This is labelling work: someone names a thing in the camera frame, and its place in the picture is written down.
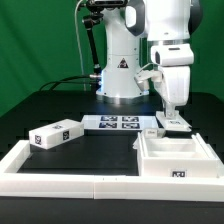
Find white flat panel four tags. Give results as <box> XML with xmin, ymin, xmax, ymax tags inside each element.
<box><xmin>82</xmin><ymin>115</ymin><xmax>158</xmax><ymax>131</ymax></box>

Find white small door panel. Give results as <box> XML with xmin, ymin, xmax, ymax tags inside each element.
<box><xmin>143</xmin><ymin>128</ymin><xmax>165</xmax><ymax>138</ymax></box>

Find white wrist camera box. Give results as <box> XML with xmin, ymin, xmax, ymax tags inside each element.
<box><xmin>134</xmin><ymin>70</ymin><xmax>162</xmax><ymax>91</ymax></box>

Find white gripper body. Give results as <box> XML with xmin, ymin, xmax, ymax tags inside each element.
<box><xmin>151</xmin><ymin>44</ymin><xmax>194</xmax><ymax>107</ymax></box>

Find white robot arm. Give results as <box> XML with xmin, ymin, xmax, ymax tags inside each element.
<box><xmin>86</xmin><ymin>0</ymin><xmax>202</xmax><ymax>120</ymax></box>

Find white closed box with tags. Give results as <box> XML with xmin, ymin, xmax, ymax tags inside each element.
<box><xmin>29</xmin><ymin>119</ymin><xmax>84</xmax><ymax>150</ymax></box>

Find black cable bundle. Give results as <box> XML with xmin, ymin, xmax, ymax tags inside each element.
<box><xmin>39</xmin><ymin>75</ymin><xmax>102</xmax><ymax>92</ymax></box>

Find black articulated camera mount arm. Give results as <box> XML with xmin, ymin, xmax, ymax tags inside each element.
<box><xmin>82</xmin><ymin>15</ymin><xmax>101</xmax><ymax>74</ymax></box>

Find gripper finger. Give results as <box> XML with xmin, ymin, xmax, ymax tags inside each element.
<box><xmin>165</xmin><ymin>102</ymin><xmax>176</xmax><ymax>119</ymax></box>

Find white U-shaped frame fence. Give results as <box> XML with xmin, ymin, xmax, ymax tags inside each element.
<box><xmin>0</xmin><ymin>140</ymin><xmax>224</xmax><ymax>202</ymax></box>

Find white cabinet body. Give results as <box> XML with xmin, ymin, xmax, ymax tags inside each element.
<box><xmin>133</xmin><ymin>133</ymin><xmax>221</xmax><ymax>178</ymax></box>

